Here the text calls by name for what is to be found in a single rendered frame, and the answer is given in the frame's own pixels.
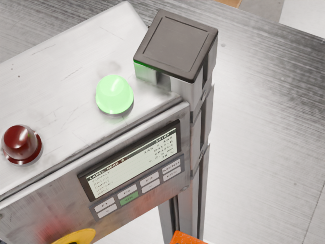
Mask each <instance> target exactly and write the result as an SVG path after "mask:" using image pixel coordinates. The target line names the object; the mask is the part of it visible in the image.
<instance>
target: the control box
mask: <svg viewBox="0 0 325 244"><path fill-rule="evenodd" d="M147 31H148V28H147V26H146V25H145V23H144V22H143V20H142V19H141V17H140V16H139V14H138V13H137V12H136V10H135V9H134V8H133V6H132V5H131V4H130V3H129V2H128V1H123V2H121V3H119V4H117V5H115V6H113V7H111V8H109V9H107V10H105V11H103V12H101V13H99V14H97V15H95V16H93V17H91V18H89V19H88V20H86V21H84V22H82V23H80V24H78V25H76V26H74V27H72V28H70V29H68V30H66V31H64V32H62V33H60V34H58V35H56V36H54V37H52V38H50V39H48V40H46V41H44V42H42V43H40V44H38V45H36V46H34V47H32V48H30V49H28V50H26V51H24V52H22V53H20V54H18V55H16V56H14V57H12V58H10V59H8V60H6V61H4V62H2V63H1V64H0V238H1V239H2V240H4V241H5V242H6V243H7V244H69V243H72V242H77V244H93V243H95V242H97V241H98V240H100V239H102V238H103V237H105V236H107V235H109V234H110V233H112V232H114V231H115V230H117V229H119V228H121V227H122V226H124V225H126V224H128V223H130V222H131V221H133V220H135V219H136V218H138V217H140V216H141V215H143V214H145V213H147V212H148V211H150V210H152V209H153V208H155V207H157V206H159V205H160V204H162V203H164V202H165V201H167V200H169V199H171V198H172V197H174V196H176V195H177V194H179V193H181V192H183V191H185V190H186V189H188V188H189V187H190V104H189V103H188V102H187V101H184V100H183V98H182V97H181V96H180V95H179V94H177V93H175V92H172V91H171V79H170V77H169V76H166V75H163V74H159V82H158V84H157V85H154V84H151V83H149V82H146V81H143V80H141V79H138V78H136V76H135V70H134V64H133V56H134V55H135V53H136V51H137V49H138V47H139V45H140V44H141V42H142V40H143V38H144V36H145V34H146V33H147ZM109 75H118V76H121V77H123V78H124V79H126V81H127V82H128V84H129V86H130V87H131V89H132V91H133V95H134V103H133V106H132V108H131V109H130V110H129V111H128V112H127V113H126V114H124V115H122V116H118V117H110V116H107V115H105V114H103V113H102V112H101V111H100V110H99V108H98V106H97V103H96V93H97V92H96V88H97V85H98V83H99V81H100V80H101V79H102V78H104V77H105V76H109ZM177 119H179V120H180V129H181V152H179V153H177V154H175V155H174V156H172V157H170V158H168V159H167V160H165V161H163V162H161V163H159V164H158V165H156V166H154V167H153V168H151V169H149V170H147V171H146V172H144V173H142V174H140V175H138V176H137V177H135V178H133V179H131V180H130V181H128V182H126V183H125V184H123V185H121V186H119V187H117V188H116V189H114V190H112V191H110V192H109V193H107V194H105V195H103V196H102V197H100V198H98V199H96V200H95V201H93V202H90V201H89V199H88V197H87V195H86V193H85V191H84V189H83V187H82V185H81V183H80V181H79V179H78V177H77V175H78V174H79V173H81V172H83V171H85V170H87V169H88V168H90V167H92V166H94V165H96V164H97V163H99V162H101V161H103V160H105V159H107V158H109V157H110V156H112V155H114V154H116V153H117V152H119V151H121V150H123V149H125V148H126V147H128V146H130V145H132V144H134V143H135V142H137V141H139V140H141V139H143V138H144V137H146V136H148V135H150V134H152V133H153V132H155V131H157V130H159V129H161V128H162V127H164V126H166V125H168V124H169V123H171V122H173V121H175V120H177ZM16 124H24V125H27V126H28V127H30V128H31V129H32V130H33V131H35V132H36V133H37V134H38V135H39V136H40V138H41V140H42V142H43V146H44V149H43V153H42V155H41V157H40V158H39V160H38V161H37V162H36V163H34V164H33V165H30V166H28V167H17V166H14V165H12V164H11V163H10V162H9V161H8V160H7V159H6V157H5V156H4V153H3V148H2V145H1V138H2V135H3V133H4V132H5V131H6V130H7V129H8V128H9V127H11V126H13V125H16ZM182 154H184V162H185V171H184V172H183V173H181V174H179V175H177V176H175V177H174V178H172V179H170V180H168V181H167V182H165V183H163V184H161V185H160V186H158V187H156V188H154V189H153V190H151V191H149V192H148V193H146V194H144V195H142V196H141V197H139V198H137V199H135V200H134V201H132V202H130V203H129V204H127V205H125V206H123V207H122V208H120V209H118V210H116V211H115V212H113V213H111V214H110V215H108V216H106V217H104V218H103V219H101V220H99V221H97V222H96V221H95V219H94V217H93V215H92V214H91V212H90V210H89V207H90V206H92V205H94V204H95V203H97V202H99V201H101V200H102V199H104V198H106V197H108V196H109V195H111V194H113V193H115V192H116V191H118V190H120V189H122V188H124V187H125V186H127V185H129V184H131V183H132V182H134V181H136V180H138V179H140V178H141V177H143V176H145V175H147V174H148V173H150V172H152V171H153V170H155V169H157V168H159V167H160V166H162V165H164V164H166V163H168V162H169V161H171V160H173V159H175V158H176V157H178V156H180V155H182Z"/></svg>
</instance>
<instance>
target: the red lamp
mask: <svg viewBox="0 0 325 244"><path fill-rule="evenodd" d="M1 145H2V148H3V153H4V156H5V157H6V159H7V160H8V161H9V162H10V163H11V164H12V165H14V166H17V167H28V166H30V165H33V164H34V163H36V162H37V161H38V160H39V158H40V157H41V155H42V153H43V149H44V146H43V142H42V140H41V138H40V136H39V135H38V134H37V133H36V132H35V131H33V130H32V129H31V128H30V127H28V126H27V125H24V124H16V125H13V126H11V127H9V128H8V129H7V130H6V131H5V132H4V133H3V135H2V138H1Z"/></svg>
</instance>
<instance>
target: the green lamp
mask: <svg viewBox="0 0 325 244"><path fill-rule="evenodd" d="M96 92H97V93H96V103H97V106H98V108H99V110H100V111H101V112H102V113H103V114H105V115H107V116H110V117H118V116H122V115H124V114H126V113H127V112H128V111H129V110H130V109H131V108H132V106H133V103H134V95H133V91H132V89H131V87H130V86H129V84H128V82H127V81H126V79H124V78H123V77H121V76H118V75H109V76H105V77H104V78H102V79H101V80H100V81H99V83H98V85H97V88H96Z"/></svg>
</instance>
